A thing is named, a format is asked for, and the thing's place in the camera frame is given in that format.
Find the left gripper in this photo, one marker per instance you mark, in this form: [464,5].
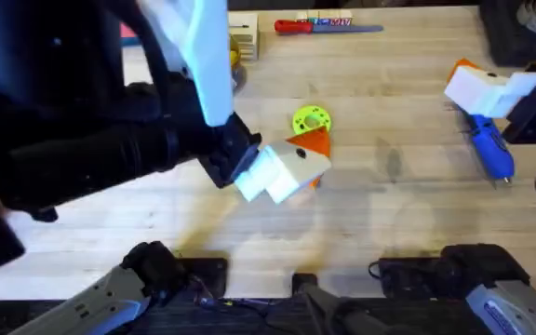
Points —
[110,153]

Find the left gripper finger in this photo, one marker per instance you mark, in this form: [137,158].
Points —
[303,163]
[256,179]

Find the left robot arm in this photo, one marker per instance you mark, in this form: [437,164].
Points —
[40,51]

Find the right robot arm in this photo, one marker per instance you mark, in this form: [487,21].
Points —
[505,298]

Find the blue electric screwdriver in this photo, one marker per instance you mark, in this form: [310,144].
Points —
[489,146]

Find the green disc with holes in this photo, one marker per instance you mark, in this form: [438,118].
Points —
[311,118]

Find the black box with contents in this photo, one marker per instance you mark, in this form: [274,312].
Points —
[514,32]

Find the grey tape roll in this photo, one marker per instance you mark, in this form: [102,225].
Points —
[239,79]

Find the pink flat object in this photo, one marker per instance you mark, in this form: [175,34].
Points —
[127,35]

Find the yellow round object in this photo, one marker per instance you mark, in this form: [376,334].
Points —
[234,52]

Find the pale wooden box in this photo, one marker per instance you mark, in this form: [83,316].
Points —
[245,35]

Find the box with colourful blocks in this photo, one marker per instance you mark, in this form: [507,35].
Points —
[326,18]

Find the black centre mount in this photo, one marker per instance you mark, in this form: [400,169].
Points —
[324,302]

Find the black rail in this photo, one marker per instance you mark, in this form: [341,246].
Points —
[258,321]

